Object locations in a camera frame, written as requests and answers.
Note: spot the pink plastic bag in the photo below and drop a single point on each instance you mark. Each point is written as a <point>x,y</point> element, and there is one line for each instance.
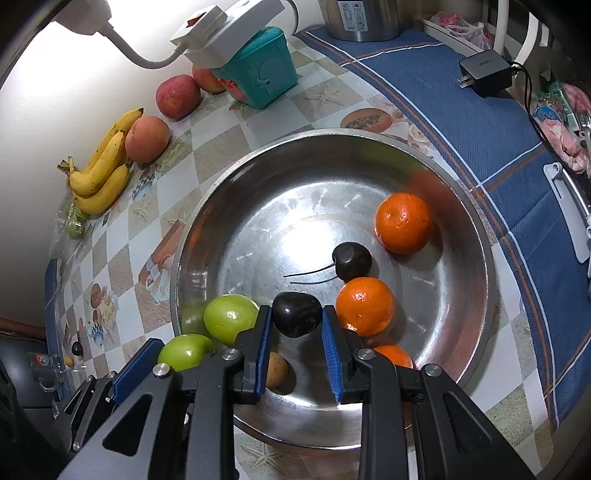
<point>457,23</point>

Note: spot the stainless steel pot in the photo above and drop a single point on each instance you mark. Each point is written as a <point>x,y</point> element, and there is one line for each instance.
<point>360,18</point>

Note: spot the white curved bar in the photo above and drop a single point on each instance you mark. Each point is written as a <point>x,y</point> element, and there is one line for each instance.
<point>526,32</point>

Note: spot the black charger adapter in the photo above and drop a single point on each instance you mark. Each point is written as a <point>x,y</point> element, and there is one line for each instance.
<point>485,71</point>

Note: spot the white plastic bracket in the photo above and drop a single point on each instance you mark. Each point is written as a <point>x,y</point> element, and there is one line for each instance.
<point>570,212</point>

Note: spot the brown wooden rail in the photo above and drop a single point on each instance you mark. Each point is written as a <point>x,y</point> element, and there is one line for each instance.
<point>18,330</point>

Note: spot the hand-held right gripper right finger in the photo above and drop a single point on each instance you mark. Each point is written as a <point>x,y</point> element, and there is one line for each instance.
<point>331,355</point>

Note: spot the green fruits in plastic bag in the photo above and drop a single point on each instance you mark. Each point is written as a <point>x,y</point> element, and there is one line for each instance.
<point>74,221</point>

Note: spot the peach nearest bananas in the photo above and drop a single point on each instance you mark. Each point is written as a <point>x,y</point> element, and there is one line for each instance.
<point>147,138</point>

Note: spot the yellow banana bunch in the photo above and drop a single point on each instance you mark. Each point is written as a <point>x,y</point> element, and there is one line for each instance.
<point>99,175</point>

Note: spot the orange mandarin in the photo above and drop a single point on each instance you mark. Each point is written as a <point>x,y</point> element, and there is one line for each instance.
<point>392,356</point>
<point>364,306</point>
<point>404,223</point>

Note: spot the large green apple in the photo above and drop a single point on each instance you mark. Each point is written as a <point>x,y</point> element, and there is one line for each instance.
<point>187,353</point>

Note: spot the stainless steel bowl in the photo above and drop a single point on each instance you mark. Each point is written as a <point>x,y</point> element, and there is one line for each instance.
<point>295,207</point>

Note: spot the pink food packet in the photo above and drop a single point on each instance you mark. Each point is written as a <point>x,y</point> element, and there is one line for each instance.
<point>563,120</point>

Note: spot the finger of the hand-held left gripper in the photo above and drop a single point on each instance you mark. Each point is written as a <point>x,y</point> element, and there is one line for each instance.
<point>138,364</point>

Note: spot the small green apple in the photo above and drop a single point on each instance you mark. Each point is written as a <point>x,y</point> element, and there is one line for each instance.
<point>231,318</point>

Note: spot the white power strip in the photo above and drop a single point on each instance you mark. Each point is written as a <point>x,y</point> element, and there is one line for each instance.
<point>226,34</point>

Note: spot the far red peach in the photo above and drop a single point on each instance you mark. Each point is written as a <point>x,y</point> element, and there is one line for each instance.
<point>207,78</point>

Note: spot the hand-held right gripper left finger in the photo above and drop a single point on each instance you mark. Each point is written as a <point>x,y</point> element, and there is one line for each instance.
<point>263,350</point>

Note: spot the teal plastic box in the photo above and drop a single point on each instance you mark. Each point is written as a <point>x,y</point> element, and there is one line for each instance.
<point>261,69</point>

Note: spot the red apple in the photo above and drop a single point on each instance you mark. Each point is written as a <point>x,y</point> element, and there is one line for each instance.
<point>178,97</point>

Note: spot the small dark cherry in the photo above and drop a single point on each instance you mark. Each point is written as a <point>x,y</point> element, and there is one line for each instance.
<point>76,349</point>

